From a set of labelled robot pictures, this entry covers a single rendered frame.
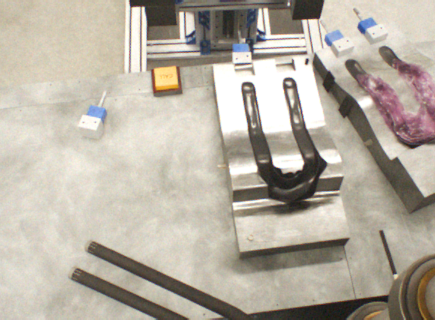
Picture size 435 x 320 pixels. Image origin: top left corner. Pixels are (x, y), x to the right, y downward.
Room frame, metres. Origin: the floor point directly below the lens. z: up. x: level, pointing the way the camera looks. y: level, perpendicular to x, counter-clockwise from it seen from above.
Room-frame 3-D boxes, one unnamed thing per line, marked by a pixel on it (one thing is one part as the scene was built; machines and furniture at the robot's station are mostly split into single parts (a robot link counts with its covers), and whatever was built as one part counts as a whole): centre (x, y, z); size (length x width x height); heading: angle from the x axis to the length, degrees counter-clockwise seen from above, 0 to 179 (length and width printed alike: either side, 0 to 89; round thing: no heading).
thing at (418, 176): (0.75, -0.49, 0.86); 0.50 x 0.26 x 0.11; 25
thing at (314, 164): (0.64, -0.16, 0.92); 0.35 x 0.16 x 0.09; 7
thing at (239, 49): (0.95, -0.07, 0.83); 0.13 x 0.05 x 0.05; 2
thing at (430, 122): (0.75, -0.49, 0.90); 0.26 x 0.18 x 0.08; 25
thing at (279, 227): (0.62, -0.15, 0.87); 0.50 x 0.26 x 0.14; 7
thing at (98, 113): (0.75, 0.32, 0.83); 0.13 x 0.05 x 0.05; 166
